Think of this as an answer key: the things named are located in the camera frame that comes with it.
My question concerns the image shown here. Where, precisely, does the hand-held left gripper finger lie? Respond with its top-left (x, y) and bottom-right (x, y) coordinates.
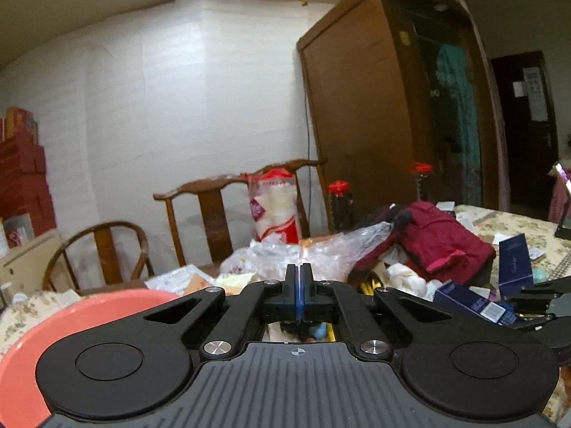
top-left (143, 265), bottom-right (299, 362)
top-left (300, 264), bottom-right (451, 362)

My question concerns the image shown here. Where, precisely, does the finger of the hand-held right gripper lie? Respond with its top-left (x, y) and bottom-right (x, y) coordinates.
top-left (516, 275), bottom-right (571, 305)
top-left (513, 310), bottom-right (571, 349)

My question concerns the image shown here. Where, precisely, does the pink plastic basin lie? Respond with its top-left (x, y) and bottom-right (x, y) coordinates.
top-left (0, 289), bottom-right (180, 428)

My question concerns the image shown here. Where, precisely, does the floral cloth desktop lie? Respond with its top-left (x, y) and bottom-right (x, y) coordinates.
top-left (0, 205), bottom-right (571, 428)

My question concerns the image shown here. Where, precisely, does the upright dark blue box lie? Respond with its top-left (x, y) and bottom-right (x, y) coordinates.
top-left (498, 234), bottom-right (535, 300)

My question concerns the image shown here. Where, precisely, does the crumpled clear plastic bag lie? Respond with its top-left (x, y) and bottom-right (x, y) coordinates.
top-left (221, 222), bottom-right (404, 287)

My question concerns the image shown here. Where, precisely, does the flat dark blue box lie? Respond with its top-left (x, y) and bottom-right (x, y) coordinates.
top-left (434, 280), bottom-right (519, 327)

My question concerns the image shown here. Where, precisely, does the red-lidded snack jar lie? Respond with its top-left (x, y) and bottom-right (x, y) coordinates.
top-left (247, 166), bottom-right (300, 245)

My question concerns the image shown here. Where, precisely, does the dark bottle with red cap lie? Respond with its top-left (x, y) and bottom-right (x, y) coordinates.
top-left (328, 180), bottom-right (354, 233)
top-left (407, 160), bottom-right (436, 202)

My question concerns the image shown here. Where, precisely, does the black glove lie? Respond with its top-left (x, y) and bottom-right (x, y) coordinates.
top-left (357, 205), bottom-right (413, 244)

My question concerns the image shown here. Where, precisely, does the white crumpled plastic bag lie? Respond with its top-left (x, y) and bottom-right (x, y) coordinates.
top-left (384, 262), bottom-right (449, 301)

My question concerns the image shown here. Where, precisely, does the tall-back wooden chair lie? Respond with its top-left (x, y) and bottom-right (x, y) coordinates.
top-left (153, 159), bottom-right (328, 269)

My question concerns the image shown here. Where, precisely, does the dark red padded garment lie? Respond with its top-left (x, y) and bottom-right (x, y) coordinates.
top-left (352, 200), bottom-right (497, 287)

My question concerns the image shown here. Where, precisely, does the dark door with paper notes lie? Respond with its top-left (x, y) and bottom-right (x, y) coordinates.
top-left (491, 51), bottom-right (559, 223)

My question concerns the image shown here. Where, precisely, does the teal hanging garment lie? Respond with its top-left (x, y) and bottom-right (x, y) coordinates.
top-left (435, 45), bottom-right (481, 207)

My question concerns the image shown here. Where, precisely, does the brown wooden wardrobe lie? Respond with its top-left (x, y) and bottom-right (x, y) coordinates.
top-left (296, 0), bottom-right (501, 238)

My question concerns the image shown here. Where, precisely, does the round-back wooden chair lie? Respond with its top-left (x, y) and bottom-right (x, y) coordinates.
top-left (42, 220), bottom-right (155, 296)

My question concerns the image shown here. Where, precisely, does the stack of red boxes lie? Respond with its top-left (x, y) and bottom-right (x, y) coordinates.
top-left (0, 107), bottom-right (56, 238)

